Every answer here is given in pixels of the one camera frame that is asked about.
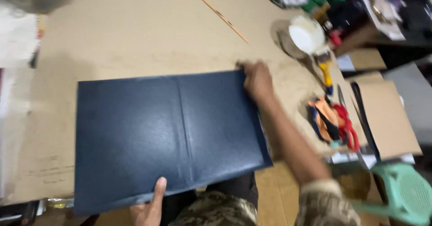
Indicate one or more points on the orange and blue cloth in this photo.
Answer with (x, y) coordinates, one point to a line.
(324, 119)

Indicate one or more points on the large brown cardboard sheet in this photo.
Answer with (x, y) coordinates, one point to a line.
(141, 57)

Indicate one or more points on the dark blue strip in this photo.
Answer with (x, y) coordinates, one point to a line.
(364, 118)

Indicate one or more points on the green plastic stool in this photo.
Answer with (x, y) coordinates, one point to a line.
(401, 192)

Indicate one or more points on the stack of white paper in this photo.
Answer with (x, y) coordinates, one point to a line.
(15, 94)

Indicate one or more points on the thin wooden stick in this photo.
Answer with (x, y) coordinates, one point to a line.
(219, 15)

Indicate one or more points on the brown cardboard piece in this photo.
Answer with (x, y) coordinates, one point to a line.
(388, 118)

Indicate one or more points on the dark blue book cover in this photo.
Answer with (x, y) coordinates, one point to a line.
(168, 138)

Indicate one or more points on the person's right hand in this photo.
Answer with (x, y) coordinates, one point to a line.
(258, 81)

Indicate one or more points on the white glue tub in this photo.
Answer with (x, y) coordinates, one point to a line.
(306, 33)

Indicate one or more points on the person's left hand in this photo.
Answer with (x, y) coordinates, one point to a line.
(148, 212)

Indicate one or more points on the person's camouflage clothing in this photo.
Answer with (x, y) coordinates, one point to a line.
(270, 207)

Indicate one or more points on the person's right fingers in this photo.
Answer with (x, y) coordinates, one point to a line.
(243, 66)

